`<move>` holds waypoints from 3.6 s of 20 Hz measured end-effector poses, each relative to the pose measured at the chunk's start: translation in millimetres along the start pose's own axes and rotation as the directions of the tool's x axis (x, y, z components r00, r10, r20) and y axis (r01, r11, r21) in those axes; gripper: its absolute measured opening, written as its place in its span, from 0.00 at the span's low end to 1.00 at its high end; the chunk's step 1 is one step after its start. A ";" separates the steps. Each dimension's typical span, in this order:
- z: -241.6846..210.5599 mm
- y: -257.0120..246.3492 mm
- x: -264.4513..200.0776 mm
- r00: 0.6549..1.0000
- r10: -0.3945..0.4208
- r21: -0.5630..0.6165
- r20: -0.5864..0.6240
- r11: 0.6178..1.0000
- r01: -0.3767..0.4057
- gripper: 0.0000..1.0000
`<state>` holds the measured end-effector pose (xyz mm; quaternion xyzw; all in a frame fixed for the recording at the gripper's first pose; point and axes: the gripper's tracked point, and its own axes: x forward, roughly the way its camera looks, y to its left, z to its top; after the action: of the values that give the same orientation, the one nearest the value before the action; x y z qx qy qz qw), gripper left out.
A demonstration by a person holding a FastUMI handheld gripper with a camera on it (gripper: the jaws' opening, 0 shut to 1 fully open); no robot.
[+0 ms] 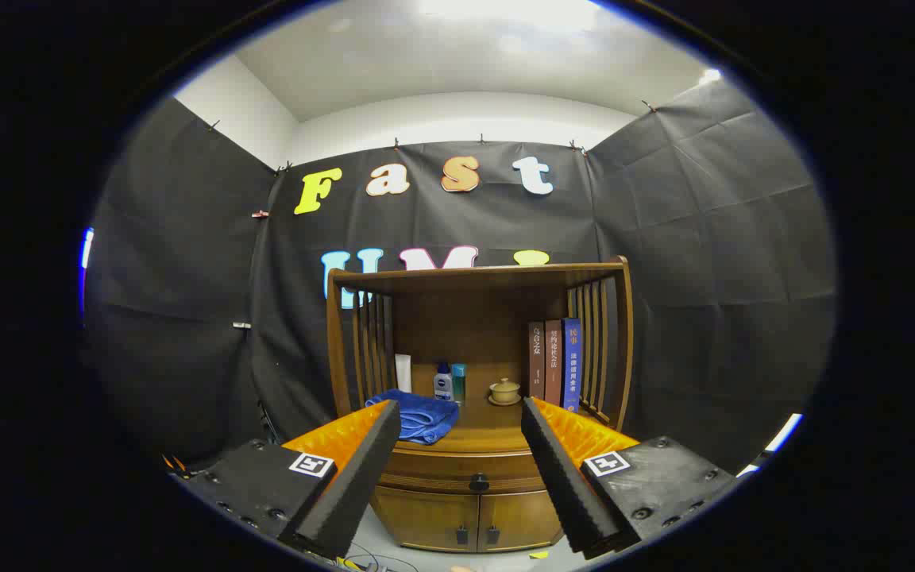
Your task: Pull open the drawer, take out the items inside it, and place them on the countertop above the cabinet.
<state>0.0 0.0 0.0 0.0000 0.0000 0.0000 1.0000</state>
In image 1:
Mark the reddish brown book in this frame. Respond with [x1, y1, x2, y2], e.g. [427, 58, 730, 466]
[545, 319, 564, 408]

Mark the folded blue towel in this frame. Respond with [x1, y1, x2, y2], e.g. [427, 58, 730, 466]
[365, 388, 460, 446]

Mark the wooden drawer with black knob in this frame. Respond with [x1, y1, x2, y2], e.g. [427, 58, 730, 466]
[374, 449, 562, 497]

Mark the wooden cabinet door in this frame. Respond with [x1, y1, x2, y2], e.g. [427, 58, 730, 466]
[477, 489, 566, 551]
[370, 486, 481, 551]

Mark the wooden countertop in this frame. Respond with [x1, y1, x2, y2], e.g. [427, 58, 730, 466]
[390, 361, 585, 455]

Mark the blue book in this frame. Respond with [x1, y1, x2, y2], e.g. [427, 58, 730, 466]
[562, 318, 582, 414]

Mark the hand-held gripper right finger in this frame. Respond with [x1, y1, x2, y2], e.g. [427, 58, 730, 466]
[521, 397, 744, 561]

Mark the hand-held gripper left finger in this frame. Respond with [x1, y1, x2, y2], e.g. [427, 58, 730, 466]
[174, 400, 401, 559]

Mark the dark brown book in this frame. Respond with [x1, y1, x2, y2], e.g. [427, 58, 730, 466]
[528, 321, 546, 400]

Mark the brown wooden cabinet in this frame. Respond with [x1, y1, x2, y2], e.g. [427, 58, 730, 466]
[326, 256, 635, 555]

